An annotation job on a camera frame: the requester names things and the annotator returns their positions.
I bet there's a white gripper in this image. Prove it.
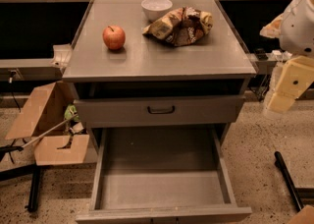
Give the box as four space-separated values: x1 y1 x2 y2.
260 0 314 114

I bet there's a brown chip bag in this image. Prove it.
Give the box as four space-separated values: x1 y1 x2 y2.
142 7 213 47

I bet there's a grey metal drawer cabinet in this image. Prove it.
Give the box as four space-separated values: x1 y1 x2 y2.
62 0 258 224

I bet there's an open grey middle drawer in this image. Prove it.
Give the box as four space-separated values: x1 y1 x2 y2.
76 126 252 224

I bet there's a white power strip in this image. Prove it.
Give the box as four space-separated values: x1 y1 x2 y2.
271 50 292 62

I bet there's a white ceramic bowl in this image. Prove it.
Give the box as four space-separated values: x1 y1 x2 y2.
141 0 173 22

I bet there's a black bar on floor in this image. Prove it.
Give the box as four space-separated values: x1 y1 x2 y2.
274 151 314 212

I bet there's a red apple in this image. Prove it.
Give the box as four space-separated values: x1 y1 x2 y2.
102 26 126 50

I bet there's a white rod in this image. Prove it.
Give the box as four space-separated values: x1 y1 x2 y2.
22 114 78 149

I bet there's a green crumpled packaging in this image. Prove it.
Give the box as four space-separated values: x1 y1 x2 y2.
64 104 79 122

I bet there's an open cardboard box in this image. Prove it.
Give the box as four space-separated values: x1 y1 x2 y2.
5 82 95 166

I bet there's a black metal floor stand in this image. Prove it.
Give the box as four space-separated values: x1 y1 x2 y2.
0 145 41 212

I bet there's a grey top drawer black handle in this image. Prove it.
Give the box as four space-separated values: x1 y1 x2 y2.
75 95 244 128

